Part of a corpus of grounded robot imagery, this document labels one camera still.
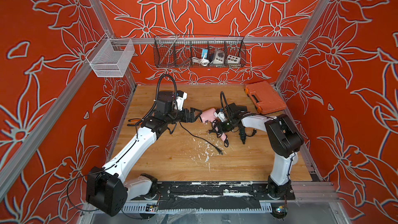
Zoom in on dark green hair dryer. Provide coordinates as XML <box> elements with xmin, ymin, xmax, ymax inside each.
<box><xmin>233</xmin><ymin>106</ymin><xmax>248</xmax><ymax>145</ymax></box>

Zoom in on clear plastic bin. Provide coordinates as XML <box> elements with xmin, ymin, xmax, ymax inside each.
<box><xmin>87</xmin><ymin>39</ymin><xmax>135</xmax><ymax>78</ymax></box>

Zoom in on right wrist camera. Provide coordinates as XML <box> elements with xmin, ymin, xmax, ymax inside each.
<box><xmin>214</xmin><ymin>109</ymin><xmax>228</xmax><ymax>122</ymax></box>

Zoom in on orange handled pliers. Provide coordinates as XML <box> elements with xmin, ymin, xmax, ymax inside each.
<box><xmin>127</xmin><ymin>118</ymin><xmax>143</xmax><ymax>127</ymax></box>

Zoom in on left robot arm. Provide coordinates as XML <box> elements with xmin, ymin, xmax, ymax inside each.
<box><xmin>85</xmin><ymin>74</ymin><xmax>201</xmax><ymax>217</ymax></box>

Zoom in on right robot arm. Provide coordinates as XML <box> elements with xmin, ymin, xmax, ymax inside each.
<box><xmin>210</xmin><ymin>92</ymin><xmax>304</xmax><ymax>200</ymax></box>

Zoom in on black wire wall basket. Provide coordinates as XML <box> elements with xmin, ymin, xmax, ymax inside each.
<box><xmin>153</xmin><ymin>34</ymin><xmax>247</xmax><ymax>68</ymax></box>

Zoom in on white power adapter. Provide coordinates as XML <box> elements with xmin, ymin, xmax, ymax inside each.
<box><xmin>210</xmin><ymin>49</ymin><xmax>225</xmax><ymax>65</ymax></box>

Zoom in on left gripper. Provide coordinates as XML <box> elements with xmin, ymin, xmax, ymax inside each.
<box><xmin>165</xmin><ymin>106</ymin><xmax>202</xmax><ymax>125</ymax></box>

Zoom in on white socket cube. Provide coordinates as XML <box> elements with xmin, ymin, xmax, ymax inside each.
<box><xmin>227</xmin><ymin>55</ymin><xmax>241</xmax><ymax>67</ymax></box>

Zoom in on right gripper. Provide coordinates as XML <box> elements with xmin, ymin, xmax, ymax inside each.
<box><xmin>210</xmin><ymin>118</ymin><xmax>235</xmax><ymax>133</ymax></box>

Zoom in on pink dryer black cord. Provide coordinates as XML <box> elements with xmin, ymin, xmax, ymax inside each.
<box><xmin>207</xmin><ymin>118</ymin><xmax>231</xmax><ymax>148</ymax></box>

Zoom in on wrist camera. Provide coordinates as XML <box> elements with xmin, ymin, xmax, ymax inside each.
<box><xmin>214</xmin><ymin>109</ymin><xmax>228</xmax><ymax>122</ymax></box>
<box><xmin>176</xmin><ymin>90</ymin><xmax>188</xmax><ymax>111</ymax></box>

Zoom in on orange tool case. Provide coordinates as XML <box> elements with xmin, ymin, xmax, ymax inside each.
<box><xmin>244</xmin><ymin>81</ymin><xmax>286</xmax><ymax>115</ymax></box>

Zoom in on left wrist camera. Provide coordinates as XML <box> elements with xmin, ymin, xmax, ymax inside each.
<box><xmin>176</xmin><ymin>90</ymin><xmax>188</xmax><ymax>111</ymax></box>

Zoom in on white coiled cable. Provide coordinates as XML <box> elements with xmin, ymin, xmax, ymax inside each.
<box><xmin>191</xmin><ymin>56</ymin><xmax>209</xmax><ymax>66</ymax></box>

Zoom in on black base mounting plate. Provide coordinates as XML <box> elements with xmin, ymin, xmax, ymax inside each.
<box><xmin>133</xmin><ymin>181</ymin><xmax>295</xmax><ymax>212</ymax></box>

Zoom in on pink hair dryer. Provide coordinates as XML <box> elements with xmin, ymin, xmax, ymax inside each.
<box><xmin>200</xmin><ymin>108</ymin><xmax>229</xmax><ymax>147</ymax></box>

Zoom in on blue small box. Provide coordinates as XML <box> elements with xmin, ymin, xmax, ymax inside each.
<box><xmin>201</xmin><ymin>49</ymin><xmax>208</xmax><ymax>59</ymax></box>

